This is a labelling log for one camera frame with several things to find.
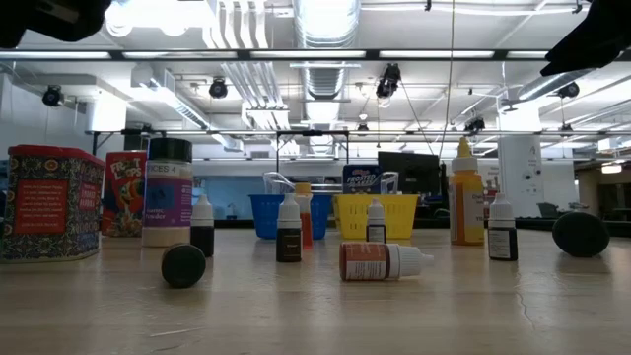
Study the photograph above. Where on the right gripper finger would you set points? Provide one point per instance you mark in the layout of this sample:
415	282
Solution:
601	39

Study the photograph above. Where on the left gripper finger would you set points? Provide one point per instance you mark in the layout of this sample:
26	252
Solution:
59	22

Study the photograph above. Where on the red-lidded patterned paprika tin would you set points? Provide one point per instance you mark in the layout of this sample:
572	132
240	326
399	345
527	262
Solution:
49	207

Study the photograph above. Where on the red Froot Loops cereal box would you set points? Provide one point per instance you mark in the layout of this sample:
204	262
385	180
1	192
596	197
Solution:
123	197

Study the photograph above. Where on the garlic powder jar black lid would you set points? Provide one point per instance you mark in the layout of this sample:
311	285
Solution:
167	207

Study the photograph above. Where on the tall yellow squeeze bottle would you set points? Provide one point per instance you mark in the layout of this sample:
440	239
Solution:
466	207

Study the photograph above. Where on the dark dropper bottle white label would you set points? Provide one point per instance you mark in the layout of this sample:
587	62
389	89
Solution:
502	241
376	232

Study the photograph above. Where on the black dropper bottle white cap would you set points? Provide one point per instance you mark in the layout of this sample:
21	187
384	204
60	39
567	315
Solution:
202	236

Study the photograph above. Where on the blue Frosted Flakes cereal box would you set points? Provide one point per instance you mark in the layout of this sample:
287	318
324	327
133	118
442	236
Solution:
362	180

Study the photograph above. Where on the brown dropper bottle white cap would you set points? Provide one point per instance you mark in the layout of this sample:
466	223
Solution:
289	246

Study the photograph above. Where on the small orange bottle yellow cap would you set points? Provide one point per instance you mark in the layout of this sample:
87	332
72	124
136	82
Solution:
306	227

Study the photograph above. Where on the orange-label dropper bottle white cap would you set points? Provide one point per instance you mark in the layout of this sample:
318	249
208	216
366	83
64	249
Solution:
365	261

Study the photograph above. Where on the glowing rectangular lamp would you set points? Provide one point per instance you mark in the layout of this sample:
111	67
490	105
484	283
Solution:
611	168

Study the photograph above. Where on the white pillar with signs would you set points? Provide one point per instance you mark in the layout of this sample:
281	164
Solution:
517	177

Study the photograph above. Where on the grey office chair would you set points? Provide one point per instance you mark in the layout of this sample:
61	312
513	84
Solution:
548	209

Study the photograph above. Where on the white ceiling pipe bundle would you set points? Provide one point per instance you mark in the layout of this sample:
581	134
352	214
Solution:
256	84

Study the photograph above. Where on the black computer monitor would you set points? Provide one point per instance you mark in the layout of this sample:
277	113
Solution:
409	172

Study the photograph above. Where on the black overhead rig beam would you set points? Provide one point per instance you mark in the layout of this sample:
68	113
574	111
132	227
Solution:
296	54

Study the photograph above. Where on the clear plastic bin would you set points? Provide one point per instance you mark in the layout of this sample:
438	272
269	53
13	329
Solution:
389	178

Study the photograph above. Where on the blue plastic basket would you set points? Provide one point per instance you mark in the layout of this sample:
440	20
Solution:
266	217

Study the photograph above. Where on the yellow plastic basket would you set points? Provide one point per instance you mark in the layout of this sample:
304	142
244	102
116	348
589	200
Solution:
355	217

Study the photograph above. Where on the black ceiling camera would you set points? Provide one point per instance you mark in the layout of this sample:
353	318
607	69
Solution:
218	90
389	81
51	96
474	124
569	90

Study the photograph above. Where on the white rectangular ceiling duct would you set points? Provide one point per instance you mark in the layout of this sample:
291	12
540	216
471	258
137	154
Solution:
172	103

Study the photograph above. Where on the black metal table frame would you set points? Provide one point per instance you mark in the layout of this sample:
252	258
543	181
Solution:
532	224

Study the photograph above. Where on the silver ceiling air duct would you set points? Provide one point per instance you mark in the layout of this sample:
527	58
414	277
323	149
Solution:
320	24

